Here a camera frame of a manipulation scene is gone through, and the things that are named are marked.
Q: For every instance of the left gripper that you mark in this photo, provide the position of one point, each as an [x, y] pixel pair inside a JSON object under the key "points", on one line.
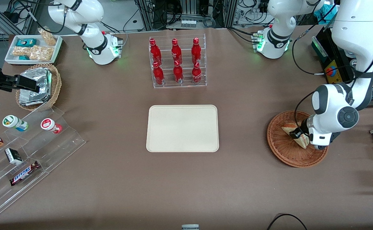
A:
{"points": [[302, 128]]}

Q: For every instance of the triangle sandwich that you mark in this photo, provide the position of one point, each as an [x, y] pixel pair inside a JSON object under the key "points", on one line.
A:
{"points": [[287, 129]]}

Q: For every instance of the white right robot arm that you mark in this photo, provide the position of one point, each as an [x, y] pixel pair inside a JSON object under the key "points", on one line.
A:
{"points": [[93, 38]]}

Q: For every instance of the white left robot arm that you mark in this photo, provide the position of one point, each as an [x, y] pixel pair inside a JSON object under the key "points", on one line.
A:
{"points": [[358, 32]]}

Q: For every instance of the brown round wicker basket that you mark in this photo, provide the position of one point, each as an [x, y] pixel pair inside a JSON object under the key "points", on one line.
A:
{"points": [[282, 150]]}

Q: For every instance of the white rectangular snack tray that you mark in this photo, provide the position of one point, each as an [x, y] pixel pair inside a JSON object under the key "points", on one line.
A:
{"points": [[9, 57]]}

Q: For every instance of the light tan wicker basket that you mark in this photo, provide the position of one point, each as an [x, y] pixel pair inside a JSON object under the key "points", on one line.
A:
{"points": [[56, 86]]}

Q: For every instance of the cream rectangular tray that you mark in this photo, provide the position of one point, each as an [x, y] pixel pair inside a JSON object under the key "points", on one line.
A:
{"points": [[164, 134]]}

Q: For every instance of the silver foil packet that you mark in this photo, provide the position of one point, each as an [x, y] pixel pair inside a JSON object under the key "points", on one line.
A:
{"points": [[36, 75], [33, 98]]}

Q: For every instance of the small teal snack pack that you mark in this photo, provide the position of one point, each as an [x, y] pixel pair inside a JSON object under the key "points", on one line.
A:
{"points": [[23, 58]]}

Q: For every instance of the clear bag of crackers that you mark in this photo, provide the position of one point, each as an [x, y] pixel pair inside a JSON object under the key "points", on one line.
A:
{"points": [[22, 51], [42, 53]]}

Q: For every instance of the green-capped yogurt bottle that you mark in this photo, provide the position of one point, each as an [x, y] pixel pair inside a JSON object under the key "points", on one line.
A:
{"points": [[12, 122]]}

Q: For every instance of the red-capped yogurt bottle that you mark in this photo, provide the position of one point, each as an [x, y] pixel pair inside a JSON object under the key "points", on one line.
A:
{"points": [[48, 124]]}

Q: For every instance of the clear bag of peanuts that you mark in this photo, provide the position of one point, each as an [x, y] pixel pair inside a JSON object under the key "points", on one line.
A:
{"points": [[48, 37]]}

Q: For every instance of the yellow emergency stop box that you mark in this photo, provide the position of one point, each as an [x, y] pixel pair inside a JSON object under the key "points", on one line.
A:
{"points": [[331, 71]]}

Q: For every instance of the small black white box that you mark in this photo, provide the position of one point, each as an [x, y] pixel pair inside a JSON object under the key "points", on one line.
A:
{"points": [[13, 156]]}

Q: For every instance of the clear acrylic step stand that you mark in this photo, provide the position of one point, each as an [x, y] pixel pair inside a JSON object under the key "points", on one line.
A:
{"points": [[65, 143]]}

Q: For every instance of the black control box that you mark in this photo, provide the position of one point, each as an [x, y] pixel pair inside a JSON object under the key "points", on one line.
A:
{"points": [[328, 48]]}

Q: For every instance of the Snickers chocolate bar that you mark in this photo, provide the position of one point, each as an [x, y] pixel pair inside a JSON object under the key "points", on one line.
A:
{"points": [[23, 174]]}

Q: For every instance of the red cola bottle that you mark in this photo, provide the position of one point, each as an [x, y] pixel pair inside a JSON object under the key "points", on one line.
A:
{"points": [[176, 52], [155, 52], [178, 73], [196, 51], [158, 75], [196, 74]]}

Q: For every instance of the teal plastic bag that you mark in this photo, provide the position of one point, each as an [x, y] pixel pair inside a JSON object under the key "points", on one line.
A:
{"points": [[326, 12]]}

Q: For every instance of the clear acrylic bottle rack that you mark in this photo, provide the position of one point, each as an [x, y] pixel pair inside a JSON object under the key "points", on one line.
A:
{"points": [[167, 86]]}

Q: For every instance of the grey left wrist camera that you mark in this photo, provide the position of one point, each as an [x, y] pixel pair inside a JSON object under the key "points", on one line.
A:
{"points": [[321, 147]]}

